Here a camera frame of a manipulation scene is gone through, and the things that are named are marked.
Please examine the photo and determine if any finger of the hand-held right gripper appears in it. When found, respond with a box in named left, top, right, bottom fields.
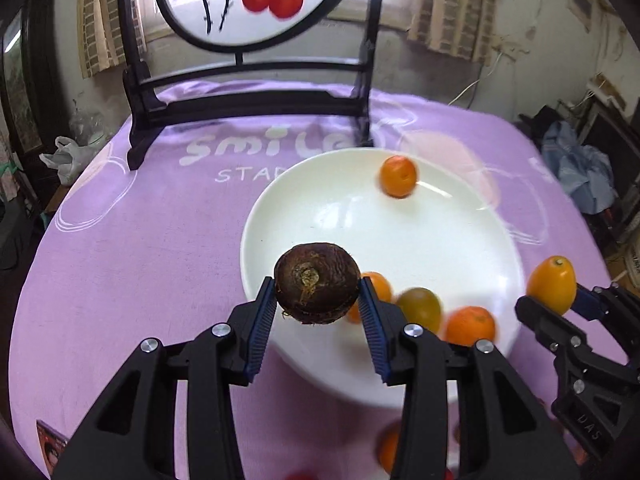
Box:
left=574, top=282, right=640, bottom=368
left=515, top=295, right=640, bottom=461

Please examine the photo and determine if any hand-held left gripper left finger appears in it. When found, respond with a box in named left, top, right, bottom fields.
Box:
left=52, top=276, right=278, bottom=480

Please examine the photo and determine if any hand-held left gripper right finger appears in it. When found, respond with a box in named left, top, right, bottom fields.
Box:
left=357, top=276, right=583, bottom=480

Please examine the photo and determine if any yellow-orange oval kumquat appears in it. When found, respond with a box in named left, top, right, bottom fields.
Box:
left=526, top=256, right=577, bottom=317

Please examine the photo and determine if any dark brown water chestnut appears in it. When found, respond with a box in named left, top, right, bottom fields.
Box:
left=274, top=242, right=361, bottom=326

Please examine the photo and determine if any white round plate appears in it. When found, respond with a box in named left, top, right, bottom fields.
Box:
left=241, top=147, right=526, bottom=408

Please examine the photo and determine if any small orange kumquat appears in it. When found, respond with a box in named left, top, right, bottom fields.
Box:
left=347, top=271, right=393, bottom=324
left=444, top=306, right=497, bottom=347
left=379, top=155, right=418, bottom=198

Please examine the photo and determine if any yellow-green tomato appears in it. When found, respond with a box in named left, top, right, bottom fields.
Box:
left=397, top=287, right=443, bottom=333

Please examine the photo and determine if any large orange mandarin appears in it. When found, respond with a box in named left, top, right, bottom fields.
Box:
left=376, top=422, right=403, bottom=475

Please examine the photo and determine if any purple printed blanket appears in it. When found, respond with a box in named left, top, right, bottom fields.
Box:
left=10, top=80, right=616, bottom=480

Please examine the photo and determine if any blue clothes pile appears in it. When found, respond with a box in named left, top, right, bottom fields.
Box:
left=542, top=120, right=616, bottom=211

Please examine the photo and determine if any black screen with round painting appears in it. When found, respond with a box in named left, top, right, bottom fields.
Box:
left=117, top=0, right=386, bottom=171

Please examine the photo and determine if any white plastic bag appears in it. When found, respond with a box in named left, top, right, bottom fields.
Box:
left=40, top=135, right=101, bottom=186

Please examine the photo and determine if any beige checked curtain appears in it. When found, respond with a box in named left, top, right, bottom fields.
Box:
left=77, top=0, right=148, bottom=78
left=407, top=0, right=501, bottom=63

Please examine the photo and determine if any white cable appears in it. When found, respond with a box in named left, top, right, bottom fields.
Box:
left=447, top=50, right=501, bottom=106

